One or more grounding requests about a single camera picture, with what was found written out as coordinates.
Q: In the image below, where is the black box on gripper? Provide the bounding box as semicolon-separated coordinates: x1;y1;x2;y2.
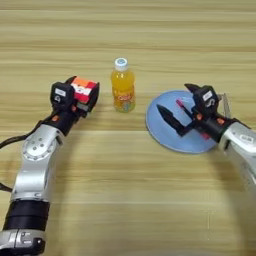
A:
49;82;76;111
192;85;220;114

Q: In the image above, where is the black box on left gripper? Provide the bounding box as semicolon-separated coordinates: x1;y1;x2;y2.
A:
49;82;76;111

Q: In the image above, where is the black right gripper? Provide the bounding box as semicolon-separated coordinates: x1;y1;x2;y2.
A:
156;83;234;143

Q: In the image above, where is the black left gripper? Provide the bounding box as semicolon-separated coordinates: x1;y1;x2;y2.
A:
46;75;100;136

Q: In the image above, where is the blue round plate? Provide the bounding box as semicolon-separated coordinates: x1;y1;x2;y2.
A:
145;89;222;155

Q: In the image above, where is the colourful puzzle cube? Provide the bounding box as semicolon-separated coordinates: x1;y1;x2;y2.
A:
70;76;98;105

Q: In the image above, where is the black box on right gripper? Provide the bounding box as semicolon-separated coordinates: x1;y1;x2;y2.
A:
192;85;220;114

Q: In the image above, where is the orange juice bottle white cap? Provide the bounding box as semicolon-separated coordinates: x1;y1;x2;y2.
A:
110;57;137;113

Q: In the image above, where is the red and black marker pen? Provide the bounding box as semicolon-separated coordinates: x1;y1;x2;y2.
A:
175;98;212;140

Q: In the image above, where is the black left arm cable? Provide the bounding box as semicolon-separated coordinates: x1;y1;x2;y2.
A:
0;114;53;193

